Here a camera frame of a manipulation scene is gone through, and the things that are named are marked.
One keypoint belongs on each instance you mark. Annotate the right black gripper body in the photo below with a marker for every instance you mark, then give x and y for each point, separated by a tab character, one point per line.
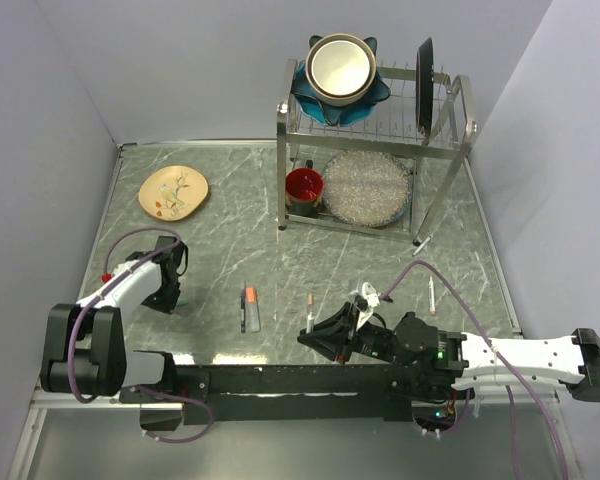
369	339

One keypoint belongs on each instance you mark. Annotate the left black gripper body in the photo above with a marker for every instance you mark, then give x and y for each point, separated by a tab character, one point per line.
164	299

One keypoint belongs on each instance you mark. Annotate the white green-tipped highlighter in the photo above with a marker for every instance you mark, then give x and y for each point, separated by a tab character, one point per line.
309	319

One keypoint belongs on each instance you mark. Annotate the dark blue pen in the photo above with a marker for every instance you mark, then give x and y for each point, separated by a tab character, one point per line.
243	308

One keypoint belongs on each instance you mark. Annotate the large orange marker cap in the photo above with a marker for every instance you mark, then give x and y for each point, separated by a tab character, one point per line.
250	295

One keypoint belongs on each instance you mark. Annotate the grey marker orange tip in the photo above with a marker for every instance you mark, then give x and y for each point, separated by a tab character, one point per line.
252	317

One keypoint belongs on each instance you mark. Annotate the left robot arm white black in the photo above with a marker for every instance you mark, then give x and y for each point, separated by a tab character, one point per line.
84	349

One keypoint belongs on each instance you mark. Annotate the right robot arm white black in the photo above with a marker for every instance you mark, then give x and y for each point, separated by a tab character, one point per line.
437	364

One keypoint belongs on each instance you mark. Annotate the grey pen by rack leg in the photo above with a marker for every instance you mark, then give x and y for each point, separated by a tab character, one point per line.
421	246

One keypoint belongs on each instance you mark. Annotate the yellow bird-pattern plate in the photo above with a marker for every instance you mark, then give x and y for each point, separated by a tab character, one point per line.
173	193

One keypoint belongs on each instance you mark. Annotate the white marker near right edge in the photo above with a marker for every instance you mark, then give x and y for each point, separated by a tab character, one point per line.
432	296

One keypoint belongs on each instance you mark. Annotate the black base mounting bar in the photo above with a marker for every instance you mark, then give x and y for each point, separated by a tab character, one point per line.
311	392

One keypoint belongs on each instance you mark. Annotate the speckled grey plate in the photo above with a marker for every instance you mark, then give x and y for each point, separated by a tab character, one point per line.
368	189

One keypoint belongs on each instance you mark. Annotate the red black mug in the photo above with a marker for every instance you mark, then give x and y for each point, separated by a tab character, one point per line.
304	187

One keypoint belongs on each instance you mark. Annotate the steel dish rack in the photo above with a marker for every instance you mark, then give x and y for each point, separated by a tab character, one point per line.
389	129

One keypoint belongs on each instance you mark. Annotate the blue petal-shaped bowl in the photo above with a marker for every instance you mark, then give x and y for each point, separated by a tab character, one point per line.
347	115

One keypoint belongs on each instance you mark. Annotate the cream bowl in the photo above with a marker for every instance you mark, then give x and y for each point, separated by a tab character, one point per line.
340	68

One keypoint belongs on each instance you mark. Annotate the black plate upright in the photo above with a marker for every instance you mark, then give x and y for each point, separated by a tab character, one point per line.
425	87

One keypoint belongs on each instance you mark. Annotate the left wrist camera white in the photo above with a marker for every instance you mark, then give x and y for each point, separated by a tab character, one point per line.
107	276

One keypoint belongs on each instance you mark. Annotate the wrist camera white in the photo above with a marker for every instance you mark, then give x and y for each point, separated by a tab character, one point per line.
107	276
367	299

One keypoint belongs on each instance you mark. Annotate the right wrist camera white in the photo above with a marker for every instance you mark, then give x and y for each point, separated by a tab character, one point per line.
367	299

